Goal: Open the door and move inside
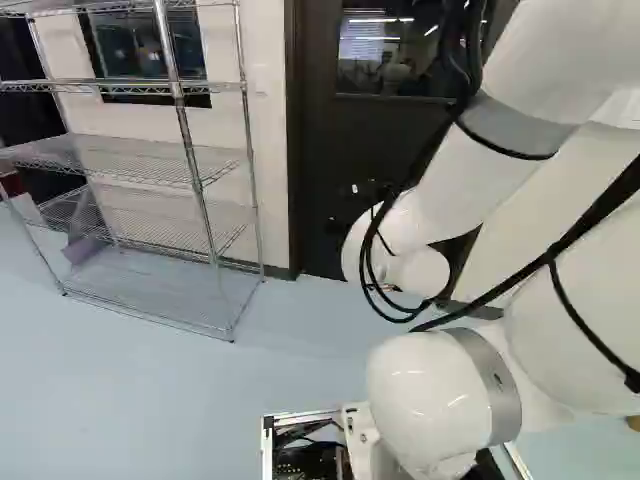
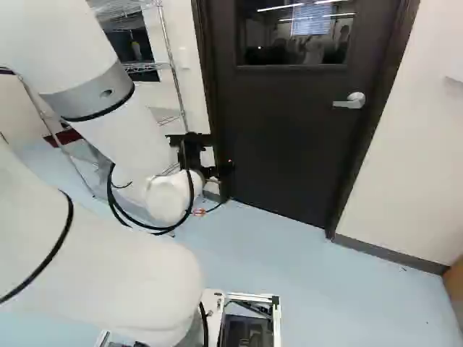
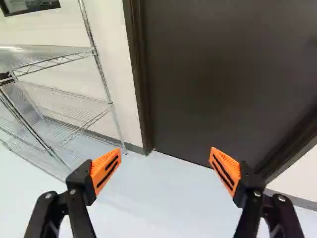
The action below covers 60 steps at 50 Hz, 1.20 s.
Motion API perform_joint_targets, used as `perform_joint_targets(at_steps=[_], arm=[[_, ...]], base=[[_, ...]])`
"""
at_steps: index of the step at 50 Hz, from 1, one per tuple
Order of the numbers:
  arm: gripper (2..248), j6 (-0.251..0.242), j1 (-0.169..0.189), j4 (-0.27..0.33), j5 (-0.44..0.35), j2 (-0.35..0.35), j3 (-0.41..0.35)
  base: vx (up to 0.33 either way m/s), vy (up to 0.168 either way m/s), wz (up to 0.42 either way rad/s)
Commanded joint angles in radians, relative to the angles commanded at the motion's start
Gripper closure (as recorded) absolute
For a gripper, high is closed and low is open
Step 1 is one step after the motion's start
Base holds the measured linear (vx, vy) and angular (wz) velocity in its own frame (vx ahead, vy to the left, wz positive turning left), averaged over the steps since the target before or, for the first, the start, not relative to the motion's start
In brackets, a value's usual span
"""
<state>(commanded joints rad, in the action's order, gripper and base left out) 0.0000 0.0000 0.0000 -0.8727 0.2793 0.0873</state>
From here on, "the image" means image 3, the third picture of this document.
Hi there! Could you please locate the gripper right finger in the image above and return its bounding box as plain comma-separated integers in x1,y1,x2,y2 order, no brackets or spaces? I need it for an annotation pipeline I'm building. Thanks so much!
209,146,305,238

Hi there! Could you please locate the dark door with frame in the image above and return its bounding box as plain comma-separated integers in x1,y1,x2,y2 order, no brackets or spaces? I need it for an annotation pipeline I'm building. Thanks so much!
122,0,317,184

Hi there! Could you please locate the chrome wire shelf rack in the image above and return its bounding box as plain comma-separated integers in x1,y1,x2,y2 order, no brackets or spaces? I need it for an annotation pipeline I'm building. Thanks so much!
0,0,129,183

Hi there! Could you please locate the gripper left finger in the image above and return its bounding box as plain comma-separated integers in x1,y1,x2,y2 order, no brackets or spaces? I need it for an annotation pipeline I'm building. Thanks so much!
23,148,122,238

